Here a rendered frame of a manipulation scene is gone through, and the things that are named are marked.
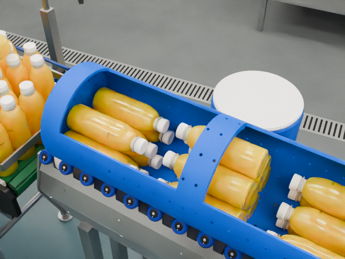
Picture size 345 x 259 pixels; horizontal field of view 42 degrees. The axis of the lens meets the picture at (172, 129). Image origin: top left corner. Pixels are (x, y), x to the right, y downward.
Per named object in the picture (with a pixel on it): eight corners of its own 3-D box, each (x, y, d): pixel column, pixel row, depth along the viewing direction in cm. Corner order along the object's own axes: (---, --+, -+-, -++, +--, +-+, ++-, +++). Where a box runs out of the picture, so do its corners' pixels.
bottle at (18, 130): (16, 143, 144) (-1, 94, 130) (39, 144, 144) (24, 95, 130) (8, 160, 139) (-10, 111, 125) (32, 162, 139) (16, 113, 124)
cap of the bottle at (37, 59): (32, 67, 139) (31, 62, 138) (30, 60, 142) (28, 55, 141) (44, 64, 140) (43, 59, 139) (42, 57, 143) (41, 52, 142)
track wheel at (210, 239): (215, 236, 111) (218, 234, 113) (199, 227, 112) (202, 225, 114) (209, 252, 112) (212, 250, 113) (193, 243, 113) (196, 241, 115)
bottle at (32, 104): (54, 129, 149) (42, 80, 134) (50, 145, 143) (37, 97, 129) (32, 129, 149) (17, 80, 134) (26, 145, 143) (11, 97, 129)
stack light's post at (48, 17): (86, 198, 240) (46, 12, 162) (80, 195, 241) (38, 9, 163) (91, 192, 242) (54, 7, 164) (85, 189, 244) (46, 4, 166)
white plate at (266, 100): (312, 129, 130) (311, 132, 131) (294, 70, 149) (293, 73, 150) (216, 129, 130) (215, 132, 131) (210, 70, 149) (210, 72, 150)
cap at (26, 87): (35, 85, 133) (34, 80, 132) (32, 93, 131) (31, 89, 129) (21, 85, 133) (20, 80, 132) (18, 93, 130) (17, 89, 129)
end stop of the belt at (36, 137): (4, 171, 129) (1, 165, 127) (2, 170, 130) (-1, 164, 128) (91, 93, 154) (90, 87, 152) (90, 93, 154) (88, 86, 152)
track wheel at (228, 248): (243, 250, 108) (245, 247, 110) (226, 241, 110) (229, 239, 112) (237, 266, 109) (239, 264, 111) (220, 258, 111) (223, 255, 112)
